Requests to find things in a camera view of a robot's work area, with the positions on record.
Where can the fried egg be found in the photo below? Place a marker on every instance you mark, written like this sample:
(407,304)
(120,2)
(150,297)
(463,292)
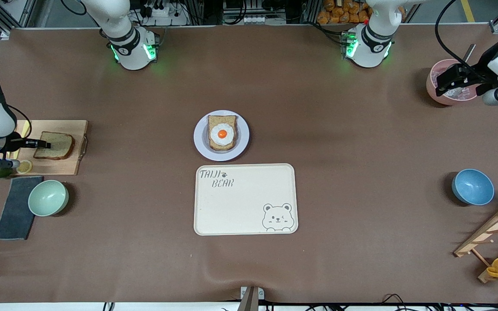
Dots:
(222,134)

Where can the round white plate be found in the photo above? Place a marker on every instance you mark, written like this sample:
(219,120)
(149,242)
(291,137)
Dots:
(201,147)

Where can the white power strip with plugs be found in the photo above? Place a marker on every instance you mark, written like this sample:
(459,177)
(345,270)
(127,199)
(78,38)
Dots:
(162,13)

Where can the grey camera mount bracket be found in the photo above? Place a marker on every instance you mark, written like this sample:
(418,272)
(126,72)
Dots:
(251,300)

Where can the wooden cutting board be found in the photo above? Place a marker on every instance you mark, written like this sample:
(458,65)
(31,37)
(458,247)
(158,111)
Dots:
(59,166)

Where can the cream bear print tray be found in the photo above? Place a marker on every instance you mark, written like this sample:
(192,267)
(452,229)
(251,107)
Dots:
(244,203)

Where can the brown toast bread slice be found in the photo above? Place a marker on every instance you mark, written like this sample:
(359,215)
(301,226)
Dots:
(214,120)
(61,149)

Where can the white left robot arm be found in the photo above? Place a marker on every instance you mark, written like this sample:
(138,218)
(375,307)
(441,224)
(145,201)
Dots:
(368,47)

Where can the lemon slice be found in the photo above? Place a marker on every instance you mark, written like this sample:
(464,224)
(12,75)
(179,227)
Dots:
(25,167)

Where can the mint green bowl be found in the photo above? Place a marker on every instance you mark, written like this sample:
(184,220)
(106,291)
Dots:
(48,198)

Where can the dark grey cloth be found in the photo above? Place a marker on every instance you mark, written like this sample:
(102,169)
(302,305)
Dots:
(13,216)

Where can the blue bowl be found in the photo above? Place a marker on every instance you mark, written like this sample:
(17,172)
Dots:
(473,186)

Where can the pink bowl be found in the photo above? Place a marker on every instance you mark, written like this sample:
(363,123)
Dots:
(430,90)

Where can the metal ladle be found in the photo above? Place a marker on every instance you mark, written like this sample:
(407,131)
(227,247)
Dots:
(469,52)

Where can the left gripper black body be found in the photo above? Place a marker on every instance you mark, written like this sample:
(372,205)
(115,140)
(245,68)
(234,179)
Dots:
(477,74)

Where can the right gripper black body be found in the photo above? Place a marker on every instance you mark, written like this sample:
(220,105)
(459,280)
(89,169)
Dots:
(17,141)

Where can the pale yellow plastic knife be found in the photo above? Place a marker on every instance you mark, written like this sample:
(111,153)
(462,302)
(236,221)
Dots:
(27,126)

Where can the wooden peg rack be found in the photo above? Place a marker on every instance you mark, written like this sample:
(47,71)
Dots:
(491,229)

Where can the pile of orange pastries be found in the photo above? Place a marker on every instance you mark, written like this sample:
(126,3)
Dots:
(344,13)

